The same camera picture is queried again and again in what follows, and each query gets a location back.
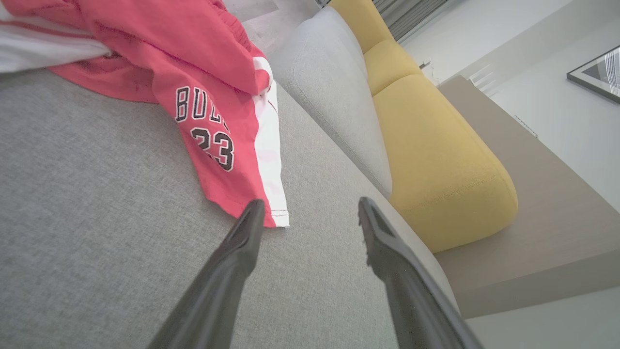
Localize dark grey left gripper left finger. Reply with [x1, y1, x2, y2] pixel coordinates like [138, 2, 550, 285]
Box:
[148, 199, 266, 349]

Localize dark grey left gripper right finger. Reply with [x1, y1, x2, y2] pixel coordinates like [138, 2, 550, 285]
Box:
[357, 196, 485, 349]

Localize red white basketball shorts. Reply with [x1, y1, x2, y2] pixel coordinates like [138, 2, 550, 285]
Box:
[48, 0, 290, 228]

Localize large yellow sofa back cushion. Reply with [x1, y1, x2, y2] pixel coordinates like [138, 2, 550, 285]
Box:
[372, 73, 519, 254]

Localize large grey sofa ottoman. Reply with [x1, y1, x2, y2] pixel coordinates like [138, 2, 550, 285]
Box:
[0, 68, 461, 349]

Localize grey sofa seat cushion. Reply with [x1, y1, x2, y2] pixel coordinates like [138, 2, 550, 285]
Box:
[268, 6, 394, 200]

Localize grey curtain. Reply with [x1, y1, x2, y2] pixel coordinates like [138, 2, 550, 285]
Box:
[372, 0, 451, 42]

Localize black framed wall picture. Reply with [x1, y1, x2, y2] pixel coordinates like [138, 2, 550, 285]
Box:
[567, 46, 620, 105]

